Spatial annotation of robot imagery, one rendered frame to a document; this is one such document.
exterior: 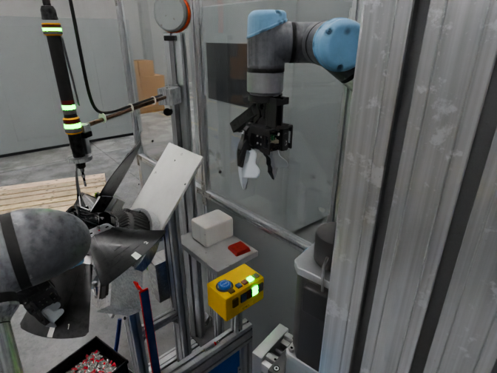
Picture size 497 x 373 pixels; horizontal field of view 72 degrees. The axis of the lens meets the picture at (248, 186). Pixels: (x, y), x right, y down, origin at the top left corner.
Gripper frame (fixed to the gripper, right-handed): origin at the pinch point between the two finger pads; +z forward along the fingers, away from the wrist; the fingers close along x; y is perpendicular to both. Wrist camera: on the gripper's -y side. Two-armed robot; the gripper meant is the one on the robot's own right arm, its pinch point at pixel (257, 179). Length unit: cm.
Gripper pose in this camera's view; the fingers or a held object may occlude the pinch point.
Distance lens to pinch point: 80.4
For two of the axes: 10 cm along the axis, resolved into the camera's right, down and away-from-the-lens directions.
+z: 0.0, 9.2, 4.0
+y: 6.6, 3.0, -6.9
